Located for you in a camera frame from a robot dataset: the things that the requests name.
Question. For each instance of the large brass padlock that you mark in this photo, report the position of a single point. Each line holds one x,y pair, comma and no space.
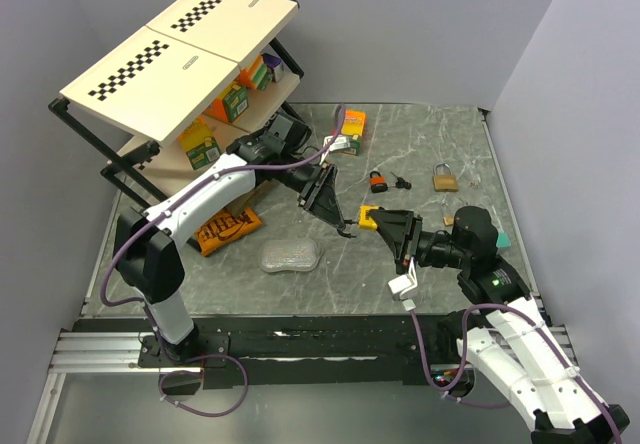
444,179

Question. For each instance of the yellow green box lower shelf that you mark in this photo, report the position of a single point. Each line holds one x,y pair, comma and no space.
199,144

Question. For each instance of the orange green box on table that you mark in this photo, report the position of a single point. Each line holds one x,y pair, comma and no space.
353,128

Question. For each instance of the silver glitter sponge pad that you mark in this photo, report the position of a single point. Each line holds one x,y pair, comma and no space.
289,255

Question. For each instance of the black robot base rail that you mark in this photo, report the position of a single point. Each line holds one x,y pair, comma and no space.
270,350

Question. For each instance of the black keys of orange padlock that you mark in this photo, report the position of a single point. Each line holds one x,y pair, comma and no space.
401,183

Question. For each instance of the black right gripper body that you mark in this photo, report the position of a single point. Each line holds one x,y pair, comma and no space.
438,249

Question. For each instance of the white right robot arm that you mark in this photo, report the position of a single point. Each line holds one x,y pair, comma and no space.
503,334

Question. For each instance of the orange green box middle shelf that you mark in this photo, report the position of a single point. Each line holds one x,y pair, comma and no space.
230,104

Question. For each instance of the orange green box shelf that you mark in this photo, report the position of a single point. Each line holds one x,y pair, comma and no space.
230,104
257,76

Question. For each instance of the orange green box upper shelf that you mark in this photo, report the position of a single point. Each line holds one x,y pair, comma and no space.
257,76

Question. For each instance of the purple white small box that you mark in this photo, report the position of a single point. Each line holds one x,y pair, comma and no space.
275,66

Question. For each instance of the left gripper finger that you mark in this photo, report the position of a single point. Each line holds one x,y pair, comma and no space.
327,195
309,201

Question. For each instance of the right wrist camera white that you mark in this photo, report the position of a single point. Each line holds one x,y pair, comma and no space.
403,288

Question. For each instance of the teal rectangular box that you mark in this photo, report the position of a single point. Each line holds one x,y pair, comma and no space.
503,241

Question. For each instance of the yellow black padlock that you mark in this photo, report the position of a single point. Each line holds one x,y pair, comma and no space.
362,221

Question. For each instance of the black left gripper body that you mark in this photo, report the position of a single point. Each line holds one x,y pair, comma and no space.
301,176

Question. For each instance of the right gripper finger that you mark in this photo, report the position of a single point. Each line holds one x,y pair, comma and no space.
397,226
403,252

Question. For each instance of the orange snack bag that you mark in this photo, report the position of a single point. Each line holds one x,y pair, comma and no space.
223,228

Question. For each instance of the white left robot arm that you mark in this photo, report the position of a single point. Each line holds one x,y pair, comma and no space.
148,244

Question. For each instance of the beige two-tier shelf rack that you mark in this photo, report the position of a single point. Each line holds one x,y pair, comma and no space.
132,105

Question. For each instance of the orange black padlock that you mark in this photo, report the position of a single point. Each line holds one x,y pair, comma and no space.
377,182

